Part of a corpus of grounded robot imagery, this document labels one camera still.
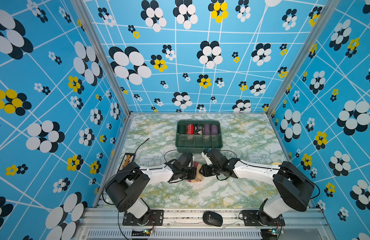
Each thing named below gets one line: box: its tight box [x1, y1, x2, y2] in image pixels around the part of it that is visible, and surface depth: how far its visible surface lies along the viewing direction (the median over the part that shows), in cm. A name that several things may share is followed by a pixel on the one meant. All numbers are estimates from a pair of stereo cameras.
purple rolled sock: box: [203, 123, 211, 135], surface depth 105 cm
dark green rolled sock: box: [178, 125, 186, 134], surface depth 105 cm
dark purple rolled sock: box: [211, 124, 218, 135], surface depth 104 cm
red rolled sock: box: [186, 124, 195, 135], surface depth 104 cm
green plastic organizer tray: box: [175, 119, 223, 154], surface depth 106 cm
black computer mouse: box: [203, 211, 223, 227], surface depth 74 cm
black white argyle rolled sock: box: [194, 125, 203, 135], surface depth 104 cm
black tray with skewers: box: [117, 152, 136, 173], surface depth 96 cm
